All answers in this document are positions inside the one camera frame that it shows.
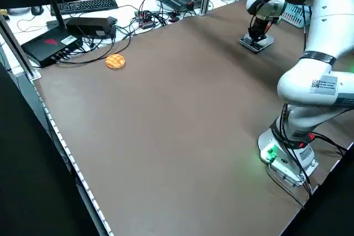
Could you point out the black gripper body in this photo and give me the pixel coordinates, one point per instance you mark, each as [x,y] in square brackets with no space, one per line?
[260,24]

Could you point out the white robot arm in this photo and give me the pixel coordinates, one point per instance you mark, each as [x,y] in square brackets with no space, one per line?
[304,86]

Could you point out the grey digital kitchen scale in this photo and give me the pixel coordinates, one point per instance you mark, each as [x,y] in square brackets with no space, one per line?
[266,43]

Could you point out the light blue plastic basket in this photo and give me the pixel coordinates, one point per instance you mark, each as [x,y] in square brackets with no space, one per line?
[293,17]

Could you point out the black plug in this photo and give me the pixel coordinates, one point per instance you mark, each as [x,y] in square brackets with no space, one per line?
[173,16]

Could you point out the grey hub with red plugs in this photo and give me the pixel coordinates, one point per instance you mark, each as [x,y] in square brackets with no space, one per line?
[145,20]

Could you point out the round yellow bread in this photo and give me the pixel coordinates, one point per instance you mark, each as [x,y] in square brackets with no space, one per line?
[115,62]

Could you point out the large black power adapter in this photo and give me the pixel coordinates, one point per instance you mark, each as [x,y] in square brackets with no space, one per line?
[88,24]

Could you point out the black keyboard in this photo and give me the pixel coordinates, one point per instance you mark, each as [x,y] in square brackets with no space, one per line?
[83,5]

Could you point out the black monitor stand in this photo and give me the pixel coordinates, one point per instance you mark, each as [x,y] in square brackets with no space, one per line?
[56,12]

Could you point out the black box with red logo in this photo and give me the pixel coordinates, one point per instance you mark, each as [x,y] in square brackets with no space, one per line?
[47,45]

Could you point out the small black round device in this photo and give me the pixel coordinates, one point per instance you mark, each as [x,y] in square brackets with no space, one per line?
[37,10]

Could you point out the grey round base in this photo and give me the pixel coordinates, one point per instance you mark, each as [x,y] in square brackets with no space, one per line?
[18,11]

